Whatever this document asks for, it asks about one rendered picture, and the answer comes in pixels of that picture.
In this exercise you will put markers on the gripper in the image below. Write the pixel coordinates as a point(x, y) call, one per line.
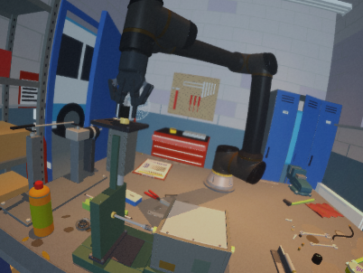
point(131, 81)

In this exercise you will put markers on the black knob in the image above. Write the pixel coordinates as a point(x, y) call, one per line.
point(124, 111)

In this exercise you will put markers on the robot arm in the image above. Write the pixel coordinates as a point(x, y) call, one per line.
point(258, 99)

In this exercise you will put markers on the yellow knob collar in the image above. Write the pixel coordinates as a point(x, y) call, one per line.
point(124, 121)

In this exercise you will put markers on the dark brown control panel plate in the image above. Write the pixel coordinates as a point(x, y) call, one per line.
point(105, 124)

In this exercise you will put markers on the light green pin stand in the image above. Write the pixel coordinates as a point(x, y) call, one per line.
point(86, 205)

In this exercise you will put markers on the dark green flap plate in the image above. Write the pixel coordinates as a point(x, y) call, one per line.
point(105, 223)

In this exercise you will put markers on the yellow tape measure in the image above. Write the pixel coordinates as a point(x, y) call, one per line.
point(173, 130)

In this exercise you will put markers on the white and blue bus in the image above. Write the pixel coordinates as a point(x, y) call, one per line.
point(69, 87)

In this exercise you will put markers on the red tool chest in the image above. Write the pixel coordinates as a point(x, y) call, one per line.
point(177, 149)

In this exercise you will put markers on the light grey flat tray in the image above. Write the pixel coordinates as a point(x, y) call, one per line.
point(194, 135)

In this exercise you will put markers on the tan pegboard with tools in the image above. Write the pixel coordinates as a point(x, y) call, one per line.
point(207, 102)

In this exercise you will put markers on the grey rod fixture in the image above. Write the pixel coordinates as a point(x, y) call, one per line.
point(76, 150)

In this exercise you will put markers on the red bordered paper sheet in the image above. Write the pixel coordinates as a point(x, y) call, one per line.
point(153, 169)

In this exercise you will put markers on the grey metal shelf unit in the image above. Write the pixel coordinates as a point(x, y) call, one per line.
point(45, 60)

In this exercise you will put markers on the red and white sign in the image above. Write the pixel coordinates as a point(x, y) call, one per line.
point(28, 90)

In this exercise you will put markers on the blue and white small box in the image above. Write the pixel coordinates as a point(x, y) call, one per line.
point(134, 198)

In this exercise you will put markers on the brown cardboard box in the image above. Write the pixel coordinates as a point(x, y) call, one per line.
point(12, 183)
point(12, 141)

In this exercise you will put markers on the red box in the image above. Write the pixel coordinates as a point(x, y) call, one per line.
point(4, 63)

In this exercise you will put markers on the steel rod with yellow ends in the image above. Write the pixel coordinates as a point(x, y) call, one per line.
point(132, 222)

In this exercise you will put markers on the steel ball bearing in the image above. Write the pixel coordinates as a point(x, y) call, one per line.
point(82, 225)

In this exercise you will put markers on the orange green spray bottle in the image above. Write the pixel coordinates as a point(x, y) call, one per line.
point(41, 211)

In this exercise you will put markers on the blue lockers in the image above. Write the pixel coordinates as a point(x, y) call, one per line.
point(283, 135)

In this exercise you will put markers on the teal bench vise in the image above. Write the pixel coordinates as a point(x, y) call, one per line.
point(298, 180)

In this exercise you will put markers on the grey flat file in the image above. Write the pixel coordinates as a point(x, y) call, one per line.
point(284, 260)

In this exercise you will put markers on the silver wrench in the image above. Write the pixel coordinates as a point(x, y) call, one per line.
point(314, 234)
point(323, 245)

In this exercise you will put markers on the black round cap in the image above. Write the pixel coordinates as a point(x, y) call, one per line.
point(317, 259)

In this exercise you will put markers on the white round wall dial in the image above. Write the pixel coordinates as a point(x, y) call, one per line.
point(145, 113)

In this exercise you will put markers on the grey control post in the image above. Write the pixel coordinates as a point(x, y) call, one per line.
point(128, 150)

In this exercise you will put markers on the grey metal bracket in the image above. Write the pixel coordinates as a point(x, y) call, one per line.
point(155, 213)

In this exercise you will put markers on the green duct fixture base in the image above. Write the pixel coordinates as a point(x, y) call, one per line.
point(87, 256)

